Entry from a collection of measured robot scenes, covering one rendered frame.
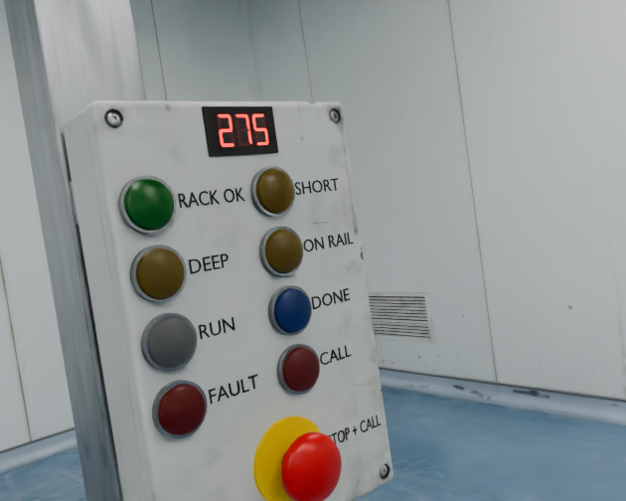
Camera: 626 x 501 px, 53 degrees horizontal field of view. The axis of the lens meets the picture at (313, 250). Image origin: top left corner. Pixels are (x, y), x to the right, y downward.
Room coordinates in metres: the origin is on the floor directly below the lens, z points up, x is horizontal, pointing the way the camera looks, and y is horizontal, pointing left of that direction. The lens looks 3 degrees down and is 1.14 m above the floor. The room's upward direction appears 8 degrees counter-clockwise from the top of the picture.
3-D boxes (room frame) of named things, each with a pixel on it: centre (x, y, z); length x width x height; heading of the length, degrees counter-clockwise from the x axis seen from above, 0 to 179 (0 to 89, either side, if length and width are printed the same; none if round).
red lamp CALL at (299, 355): (0.37, 0.02, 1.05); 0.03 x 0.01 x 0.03; 129
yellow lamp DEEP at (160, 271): (0.32, 0.08, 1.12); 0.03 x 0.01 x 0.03; 129
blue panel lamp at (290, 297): (0.37, 0.02, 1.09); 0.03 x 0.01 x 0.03; 129
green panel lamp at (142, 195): (0.32, 0.08, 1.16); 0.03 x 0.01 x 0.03; 129
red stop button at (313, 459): (0.36, 0.03, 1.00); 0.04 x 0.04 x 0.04; 39
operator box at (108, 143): (0.39, 0.05, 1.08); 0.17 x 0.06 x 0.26; 129
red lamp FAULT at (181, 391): (0.32, 0.08, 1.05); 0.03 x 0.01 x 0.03; 129
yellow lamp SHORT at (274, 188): (0.37, 0.02, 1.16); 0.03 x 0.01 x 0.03; 129
